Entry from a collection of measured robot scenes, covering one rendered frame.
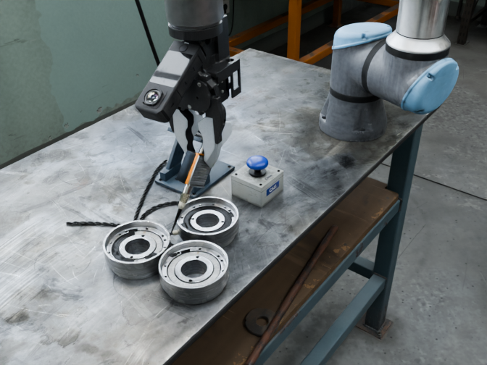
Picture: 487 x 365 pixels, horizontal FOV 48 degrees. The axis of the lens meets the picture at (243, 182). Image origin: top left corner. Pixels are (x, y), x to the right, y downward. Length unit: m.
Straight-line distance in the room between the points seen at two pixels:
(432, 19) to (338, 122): 0.30
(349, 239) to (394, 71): 0.45
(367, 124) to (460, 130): 1.88
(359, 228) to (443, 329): 0.67
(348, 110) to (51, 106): 1.77
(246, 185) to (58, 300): 0.37
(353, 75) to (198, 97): 0.48
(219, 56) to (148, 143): 0.48
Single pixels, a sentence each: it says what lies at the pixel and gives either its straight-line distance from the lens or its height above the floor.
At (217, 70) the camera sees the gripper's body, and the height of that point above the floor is 1.11.
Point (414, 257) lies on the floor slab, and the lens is 2.17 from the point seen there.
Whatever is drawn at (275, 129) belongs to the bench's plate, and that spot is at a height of 0.80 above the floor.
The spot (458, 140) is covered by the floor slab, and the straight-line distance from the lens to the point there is 2.97.
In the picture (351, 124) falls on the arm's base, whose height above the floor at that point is 0.84.
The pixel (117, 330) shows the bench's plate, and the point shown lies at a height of 0.80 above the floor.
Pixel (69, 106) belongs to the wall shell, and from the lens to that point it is 2.76.
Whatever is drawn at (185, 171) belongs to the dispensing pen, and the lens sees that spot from 0.80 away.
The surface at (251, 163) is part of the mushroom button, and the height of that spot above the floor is 0.87.
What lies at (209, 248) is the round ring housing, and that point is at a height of 0.83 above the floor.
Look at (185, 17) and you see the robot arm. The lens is 0.71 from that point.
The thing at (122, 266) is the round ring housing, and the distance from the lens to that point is 0.86.
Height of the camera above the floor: 1.40
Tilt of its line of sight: 34 degrees down
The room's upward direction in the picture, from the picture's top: 1 degrees counter-clockwise
